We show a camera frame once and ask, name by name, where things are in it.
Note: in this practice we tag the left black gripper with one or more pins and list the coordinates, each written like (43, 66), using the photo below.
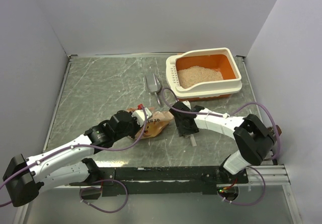
(138, 128)

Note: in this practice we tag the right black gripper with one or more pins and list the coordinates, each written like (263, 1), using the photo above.
(182, 131)

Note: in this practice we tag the clear plastic bag clip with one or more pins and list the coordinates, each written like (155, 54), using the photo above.
(192, 139)

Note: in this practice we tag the pink cat litter bag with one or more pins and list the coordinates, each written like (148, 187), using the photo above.
(158, 121)

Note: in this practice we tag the metal litter scoop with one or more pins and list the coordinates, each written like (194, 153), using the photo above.
(153, 86)

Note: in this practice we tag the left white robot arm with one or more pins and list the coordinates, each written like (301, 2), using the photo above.
(25, 178)

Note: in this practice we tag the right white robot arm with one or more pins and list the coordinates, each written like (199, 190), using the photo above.
(253, 139)

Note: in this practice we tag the cream orange litter box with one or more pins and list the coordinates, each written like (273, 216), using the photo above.
(203, 74)

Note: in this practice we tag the brown dustpan brush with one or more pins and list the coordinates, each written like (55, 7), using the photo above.
(274, 131)

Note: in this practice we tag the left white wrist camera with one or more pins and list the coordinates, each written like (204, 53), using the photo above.
(142, 115)

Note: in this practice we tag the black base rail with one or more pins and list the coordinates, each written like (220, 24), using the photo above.
(164, 180)

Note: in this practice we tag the aluminium frame rail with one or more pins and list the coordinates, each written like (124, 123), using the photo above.
(269, 175)

